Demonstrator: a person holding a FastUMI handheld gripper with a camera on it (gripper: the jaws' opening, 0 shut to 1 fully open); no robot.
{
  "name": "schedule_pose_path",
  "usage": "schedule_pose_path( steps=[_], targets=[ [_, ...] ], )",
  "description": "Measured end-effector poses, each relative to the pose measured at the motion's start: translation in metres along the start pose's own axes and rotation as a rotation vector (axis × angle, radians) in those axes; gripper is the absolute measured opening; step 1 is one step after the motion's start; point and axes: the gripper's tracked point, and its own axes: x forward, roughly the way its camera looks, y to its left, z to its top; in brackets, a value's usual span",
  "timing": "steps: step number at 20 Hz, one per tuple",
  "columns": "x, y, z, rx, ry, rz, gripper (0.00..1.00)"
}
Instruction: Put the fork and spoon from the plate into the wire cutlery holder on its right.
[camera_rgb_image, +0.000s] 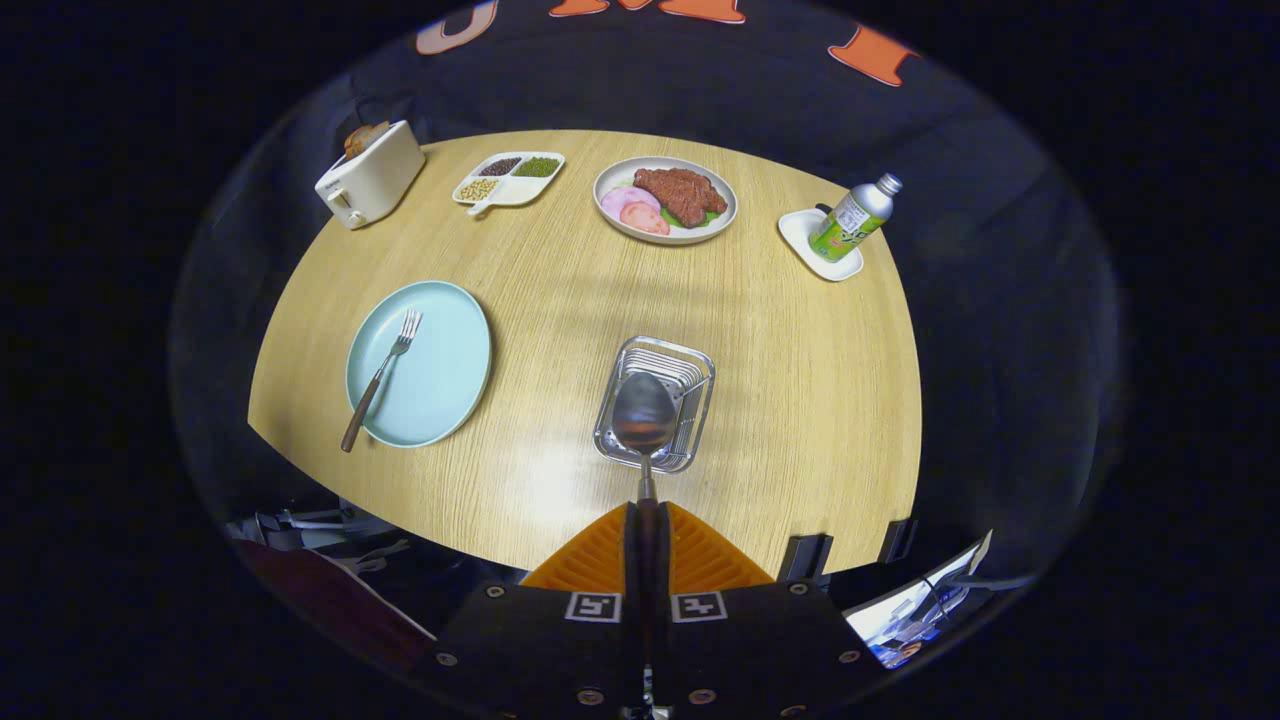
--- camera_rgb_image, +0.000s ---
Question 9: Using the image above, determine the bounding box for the grey metal stand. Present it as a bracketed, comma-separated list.
[225, 505, 411, 577]

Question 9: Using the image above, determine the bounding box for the fork with brown handle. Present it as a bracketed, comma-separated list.
[340, 309, 424, 454]

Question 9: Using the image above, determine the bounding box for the brown steak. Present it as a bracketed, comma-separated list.
[633, 167, 728, 228]

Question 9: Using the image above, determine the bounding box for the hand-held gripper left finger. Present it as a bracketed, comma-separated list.
[430, 502, 646, 720]

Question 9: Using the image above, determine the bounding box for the spoon with brown handle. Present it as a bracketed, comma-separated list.
[612, 372, 679, 641]

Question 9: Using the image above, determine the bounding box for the cream white toaster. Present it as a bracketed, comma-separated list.
[315, 120, 426, 231]

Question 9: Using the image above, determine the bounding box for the light blue round plate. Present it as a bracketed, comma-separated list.
[345, 280, 493, 449]

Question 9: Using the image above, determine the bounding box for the grey round dinner plate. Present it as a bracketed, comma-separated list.
[593, 156, 739, 246]

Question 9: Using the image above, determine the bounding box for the metal wire cutlery basket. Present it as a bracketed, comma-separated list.
[593, 336, 717, 474]

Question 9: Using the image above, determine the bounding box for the black backdrop cloth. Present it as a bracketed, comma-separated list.
[170, 0, 1121, 561]

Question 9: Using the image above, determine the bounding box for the white square coaster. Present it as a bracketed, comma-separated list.
[778, 207, 865, 282]

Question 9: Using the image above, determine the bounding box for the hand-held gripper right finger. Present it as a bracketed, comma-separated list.
[655, 502, 889, 720]

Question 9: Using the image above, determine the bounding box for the white divided snack tray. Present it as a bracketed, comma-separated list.
[452, 151, 566, 217]

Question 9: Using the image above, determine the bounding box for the silver bottle with green label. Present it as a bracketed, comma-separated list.
[808, 172, 904, 263]

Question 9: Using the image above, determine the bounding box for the pale pink ham slice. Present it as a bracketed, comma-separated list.
[601, 186, 661, 221]

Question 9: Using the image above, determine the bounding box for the dark red cloth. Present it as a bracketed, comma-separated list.
[240, 540, 436, 671]

